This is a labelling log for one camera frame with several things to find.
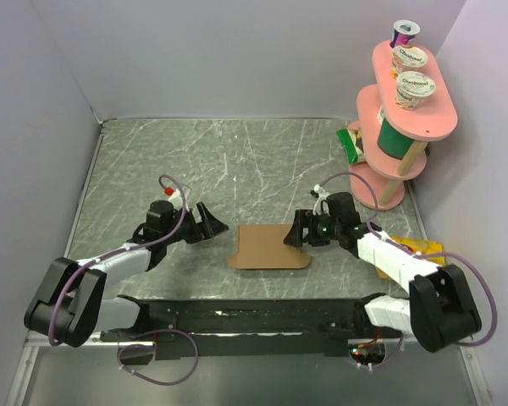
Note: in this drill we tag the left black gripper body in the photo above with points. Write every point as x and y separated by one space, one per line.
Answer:
190 230

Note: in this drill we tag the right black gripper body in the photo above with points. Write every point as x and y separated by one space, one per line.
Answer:
323 229

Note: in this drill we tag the brown cardboard box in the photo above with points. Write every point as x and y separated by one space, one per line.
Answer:
261 247

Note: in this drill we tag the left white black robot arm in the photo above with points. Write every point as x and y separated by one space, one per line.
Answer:
69 306

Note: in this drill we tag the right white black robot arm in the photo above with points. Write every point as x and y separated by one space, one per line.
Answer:
439 308

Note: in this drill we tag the pink three-tier shelf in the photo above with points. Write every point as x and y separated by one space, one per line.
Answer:
433 120

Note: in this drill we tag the yellow chip bag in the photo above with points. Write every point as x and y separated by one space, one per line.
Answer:
422 246

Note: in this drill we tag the green snack bag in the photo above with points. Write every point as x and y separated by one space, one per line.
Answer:
351 140

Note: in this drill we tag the green cylindrical can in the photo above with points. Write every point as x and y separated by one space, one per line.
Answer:
391 141

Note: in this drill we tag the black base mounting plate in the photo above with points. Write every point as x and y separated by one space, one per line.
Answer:
235 327

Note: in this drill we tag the front Chobani yogurt cup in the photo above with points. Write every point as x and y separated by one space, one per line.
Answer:
412 89

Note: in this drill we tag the chobani yogurt cup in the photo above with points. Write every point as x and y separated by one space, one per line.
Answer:
412 89
407 58

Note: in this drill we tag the middle Chobani yogurt cup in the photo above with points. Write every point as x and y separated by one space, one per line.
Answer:
407 58

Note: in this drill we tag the purple lid yogurt cup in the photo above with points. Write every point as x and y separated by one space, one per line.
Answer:
404 31

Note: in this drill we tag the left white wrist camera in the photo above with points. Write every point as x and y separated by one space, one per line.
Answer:
175 197

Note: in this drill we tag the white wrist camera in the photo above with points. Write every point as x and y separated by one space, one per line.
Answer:
320 195
175 197

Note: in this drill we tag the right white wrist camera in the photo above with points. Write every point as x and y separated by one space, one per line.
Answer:
320 195

